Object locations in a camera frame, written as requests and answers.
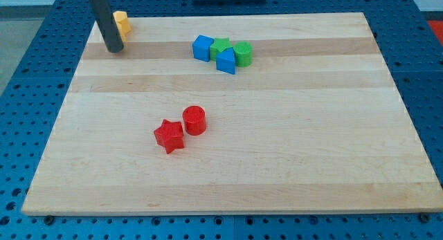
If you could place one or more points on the green star block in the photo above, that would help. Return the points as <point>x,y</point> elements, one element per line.
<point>218,46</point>

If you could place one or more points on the green cylinder block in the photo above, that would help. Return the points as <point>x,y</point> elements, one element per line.
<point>243,52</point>

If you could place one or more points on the dark grey cylindrical robot pointer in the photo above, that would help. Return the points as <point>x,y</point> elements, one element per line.
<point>107,25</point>

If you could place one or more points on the blue triangular prism block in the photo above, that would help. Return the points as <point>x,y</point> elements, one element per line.
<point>225,61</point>

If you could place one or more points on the red cylinder block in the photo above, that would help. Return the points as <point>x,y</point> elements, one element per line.
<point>194,118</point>

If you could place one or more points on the red star block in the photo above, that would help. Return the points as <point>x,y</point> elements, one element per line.
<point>170,135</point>

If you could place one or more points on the yellow hexagon block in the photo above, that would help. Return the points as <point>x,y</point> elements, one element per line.
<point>123,24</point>

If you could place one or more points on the light wooden board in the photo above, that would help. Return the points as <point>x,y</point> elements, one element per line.
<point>315,125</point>

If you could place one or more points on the blue cube block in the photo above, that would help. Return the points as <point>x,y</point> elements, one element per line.
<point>201,48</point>

